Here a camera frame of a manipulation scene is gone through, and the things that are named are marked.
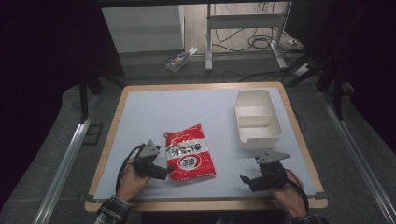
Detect black floor cables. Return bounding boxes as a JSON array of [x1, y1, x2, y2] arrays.
[[211, 3, 321, 83]]

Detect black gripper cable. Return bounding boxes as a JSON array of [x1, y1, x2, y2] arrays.
[[283, 168, 310, 214], [115, 143, 147, 195]]

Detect aluminium floor rail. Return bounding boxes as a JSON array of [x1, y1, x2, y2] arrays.
[[318, 91, 396, 224], [32, 92, 101, 224]]

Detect person's left hand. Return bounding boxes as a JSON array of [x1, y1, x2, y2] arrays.
[[116, 157, 151, 203]]

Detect dark floor plate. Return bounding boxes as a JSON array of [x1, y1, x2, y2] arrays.
[[81, 123, 104, 146]]

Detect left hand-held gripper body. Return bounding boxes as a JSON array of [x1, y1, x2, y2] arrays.
[[132, 139, 169, 181]]

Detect red snack packet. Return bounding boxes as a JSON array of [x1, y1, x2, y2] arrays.
[[163, 123, 217, 183]]

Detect pale grey table mat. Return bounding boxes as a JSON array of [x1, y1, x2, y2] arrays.
[[92, 87, 318, 202]]

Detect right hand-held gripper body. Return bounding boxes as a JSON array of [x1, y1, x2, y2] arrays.
[[248, 149, 291, 192]]

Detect black curtain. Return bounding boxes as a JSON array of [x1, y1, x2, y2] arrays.
[[0, 0, 125, 206], [284, 0, 396, 153]]

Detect small printed cardboard box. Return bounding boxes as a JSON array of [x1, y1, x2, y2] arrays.
[[164, 46, 200, 74]]

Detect white plastic divided container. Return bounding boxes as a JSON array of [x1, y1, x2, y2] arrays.
[[233, 89, 285, 150]]

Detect white power strip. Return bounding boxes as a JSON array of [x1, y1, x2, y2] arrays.
[[293, 63, 313, 77]]

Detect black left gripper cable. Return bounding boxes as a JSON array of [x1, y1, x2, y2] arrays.
[[115, 143, 147, 195]]

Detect white board panel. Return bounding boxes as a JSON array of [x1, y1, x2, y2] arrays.
[[101, 4, 185, 54]]

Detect person's right hand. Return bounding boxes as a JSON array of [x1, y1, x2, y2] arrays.
[[268, 170, 308, 219]]

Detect wooden table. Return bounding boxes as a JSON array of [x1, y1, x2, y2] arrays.
[[84, 81, 329, 213]]

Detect white metal desk frame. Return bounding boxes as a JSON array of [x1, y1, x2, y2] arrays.
[[204, 1, 293, 73]]

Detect black metal stand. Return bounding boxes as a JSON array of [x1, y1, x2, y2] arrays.
[[78, 69, 106, 125], [316, 59, 354, 121]]

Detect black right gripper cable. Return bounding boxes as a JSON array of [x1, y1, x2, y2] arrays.
[[283, 168, 310, 214]]

